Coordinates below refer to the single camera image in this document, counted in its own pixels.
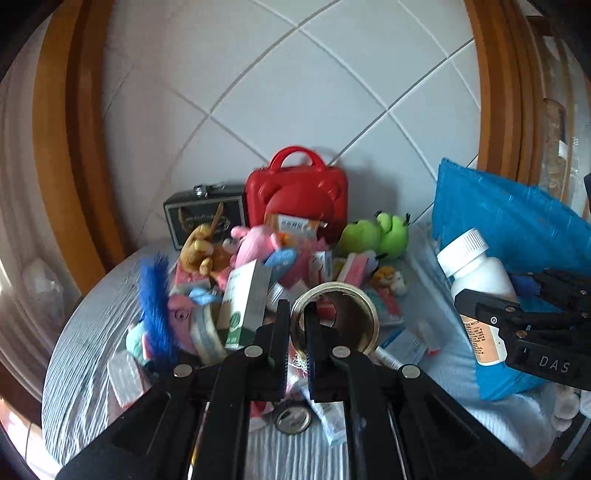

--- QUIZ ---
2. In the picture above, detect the wooden glass cabinet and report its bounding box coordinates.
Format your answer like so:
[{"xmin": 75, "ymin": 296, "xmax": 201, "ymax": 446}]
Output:
[{"xmin": 526, "ymin": 14, "xmax": 591, "ymax": 217}]

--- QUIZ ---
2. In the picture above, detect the green white carton box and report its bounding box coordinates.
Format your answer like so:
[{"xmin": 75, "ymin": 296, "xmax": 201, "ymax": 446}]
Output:
[{"xmin": 217, "ymin": 259, "xmax": 273, "ymax": 349}]

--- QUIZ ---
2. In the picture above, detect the brown plush toy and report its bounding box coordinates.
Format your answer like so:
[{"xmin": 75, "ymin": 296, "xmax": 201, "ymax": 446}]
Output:
[{"xmin": 179, "ymin": 217, "xmax": 232, "ymax": 289}]

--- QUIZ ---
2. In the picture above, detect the lime green plush toy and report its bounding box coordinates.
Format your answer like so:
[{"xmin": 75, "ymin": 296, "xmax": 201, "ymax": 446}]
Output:
[{"xmin": 339, "ymin": 210, "xmax": 411, "ymax": 260}]

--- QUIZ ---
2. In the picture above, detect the light blue pink packet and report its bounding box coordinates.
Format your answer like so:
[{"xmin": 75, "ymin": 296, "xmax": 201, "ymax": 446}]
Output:
[{"xmin": 369, "ymin": 286, "xmax": 406, "ymax": 328}]

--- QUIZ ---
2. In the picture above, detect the small orange white plush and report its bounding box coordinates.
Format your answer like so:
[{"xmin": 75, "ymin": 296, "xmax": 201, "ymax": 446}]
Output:
[{"xmin": 372, "ymin": 267, "xmax": 410, "ymax": 297}]

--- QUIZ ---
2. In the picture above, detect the blue fuzzy feather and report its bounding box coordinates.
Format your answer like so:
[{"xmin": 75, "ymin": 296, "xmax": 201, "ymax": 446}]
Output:
[{"xmin": 137, "ymin": 253, "xmax": 182, "ymax": 366}]

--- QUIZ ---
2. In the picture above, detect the red plastic carry case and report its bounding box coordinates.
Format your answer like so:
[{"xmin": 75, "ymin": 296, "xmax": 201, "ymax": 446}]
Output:
[{"xmin": 244, "ymin": 146, "xmax": 349, "ymax": 245}]

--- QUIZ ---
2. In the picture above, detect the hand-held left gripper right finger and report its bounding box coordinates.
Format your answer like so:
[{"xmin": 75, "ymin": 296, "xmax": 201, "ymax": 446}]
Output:
[{"xmin": 302, "ymin": 302, "xmax": 532, "ymax": 480}]

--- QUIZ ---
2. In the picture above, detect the wooden door frame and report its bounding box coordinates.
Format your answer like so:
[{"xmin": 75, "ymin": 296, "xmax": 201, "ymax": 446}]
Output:
[
  {"xmin": 32, "ymin": 0, "xmax": 136, "ymax": 287},
  {"xmin": 464, "ymin": 0, "xmax": 549, "ymax": 186}
]

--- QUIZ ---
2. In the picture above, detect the black tin box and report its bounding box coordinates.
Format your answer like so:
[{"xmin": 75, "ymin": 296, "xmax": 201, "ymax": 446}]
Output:
[{"xmin": 164, "ymin": 184, "xmax": 247, "ymax": 250}]

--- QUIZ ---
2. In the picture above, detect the blue fabric storage basket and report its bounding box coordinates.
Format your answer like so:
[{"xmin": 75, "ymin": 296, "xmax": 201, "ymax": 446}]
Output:
[{"xmin": 431, "ymin": 158, "xmax": 591, "ymax": 402}]

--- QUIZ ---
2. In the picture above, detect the clear tissue pack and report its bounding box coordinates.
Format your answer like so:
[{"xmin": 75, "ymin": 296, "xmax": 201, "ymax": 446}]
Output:
[{"xmin": 107, "ymin": 353, "xmax": 151, "ymax": 409}]

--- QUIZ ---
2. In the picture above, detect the pink white packet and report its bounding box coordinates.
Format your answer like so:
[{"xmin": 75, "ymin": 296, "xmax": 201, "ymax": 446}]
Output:
[{"xmin": 337, "ymin": 251, "xmax": 380, "ymax": 283}]

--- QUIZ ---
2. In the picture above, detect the white tube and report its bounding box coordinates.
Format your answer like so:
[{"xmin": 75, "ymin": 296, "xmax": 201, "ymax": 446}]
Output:
[{"xmin": 316, "ymin": 401, "xmax": 348, "ymax": 446}]

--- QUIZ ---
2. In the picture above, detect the white patterned curtain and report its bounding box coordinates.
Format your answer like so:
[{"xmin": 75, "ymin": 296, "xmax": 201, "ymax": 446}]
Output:
[{"xmin": 0, "ymin": 92, "xmax": 51, "ymax": 370}]

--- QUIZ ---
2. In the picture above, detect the white soft object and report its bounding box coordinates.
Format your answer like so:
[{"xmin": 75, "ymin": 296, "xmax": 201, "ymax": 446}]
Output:
[{"xmin": 551, "ymin": 385, "xmax": 581, "ymax": 433}]

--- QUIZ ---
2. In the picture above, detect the blue white small box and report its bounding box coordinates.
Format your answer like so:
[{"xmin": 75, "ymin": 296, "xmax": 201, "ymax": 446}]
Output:
[{"xmin": 375, "ymin": 329, "xmax": 431, "ymax": 371}]

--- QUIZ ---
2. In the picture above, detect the pink pig plush toy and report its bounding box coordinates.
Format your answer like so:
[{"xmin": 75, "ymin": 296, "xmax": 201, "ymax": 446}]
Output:
[{"xmin": 231, "ymin": 225, "xmax": 319, "ymax": 289}]

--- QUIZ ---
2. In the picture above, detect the orange white packet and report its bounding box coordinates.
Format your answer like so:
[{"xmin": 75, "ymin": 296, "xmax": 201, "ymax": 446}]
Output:
[{"xmin": 265, "ymin": 213, "xmax": 325, "ymax": 241}]

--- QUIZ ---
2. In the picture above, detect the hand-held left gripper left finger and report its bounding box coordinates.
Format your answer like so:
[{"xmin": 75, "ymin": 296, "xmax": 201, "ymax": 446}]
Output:
[{"xmin": 55, "ymin": 300, "xmax": 291, "ymax": 480}]

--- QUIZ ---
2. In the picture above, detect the grey patterned tape roll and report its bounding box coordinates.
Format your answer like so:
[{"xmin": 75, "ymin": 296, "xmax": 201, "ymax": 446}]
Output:
[{"xmin": 189, "ymin": 302, "xmax": 230, "ymax": 366}]

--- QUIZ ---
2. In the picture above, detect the pink plush item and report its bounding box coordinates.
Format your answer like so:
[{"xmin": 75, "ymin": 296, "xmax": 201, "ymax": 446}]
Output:
[{"xmin": 166, "ymin": 295, "xmax": 200, "ymax": 352}]

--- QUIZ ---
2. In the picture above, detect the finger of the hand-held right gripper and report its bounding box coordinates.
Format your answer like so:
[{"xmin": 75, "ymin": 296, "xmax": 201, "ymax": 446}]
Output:
[
  {"xmin": 455, "ymin": 289, "xmax": 555, "ymax": 352},
  {"xmin": 510, "ymin": 269, "xmax": 591, "ymax": 315}
]

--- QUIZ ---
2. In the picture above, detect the brown clear tape roll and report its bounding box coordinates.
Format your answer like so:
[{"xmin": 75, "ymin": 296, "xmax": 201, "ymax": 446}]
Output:
[{"xmin": 290, "ymin": 281, "xmax": 380, "ymax": 357}]

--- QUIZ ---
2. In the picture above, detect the white pill bottle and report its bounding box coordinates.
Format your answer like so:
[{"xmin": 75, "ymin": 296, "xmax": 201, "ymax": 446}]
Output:
[{"xmin": 436, "ymin": 228, "xmax": 522, "ymax": 367}]

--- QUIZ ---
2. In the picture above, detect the round metal lid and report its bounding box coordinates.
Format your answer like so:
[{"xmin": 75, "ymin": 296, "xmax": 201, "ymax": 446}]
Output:
[{"xmin": 274, "ymin": 407, "xmax": 312, "ymax": 435}]

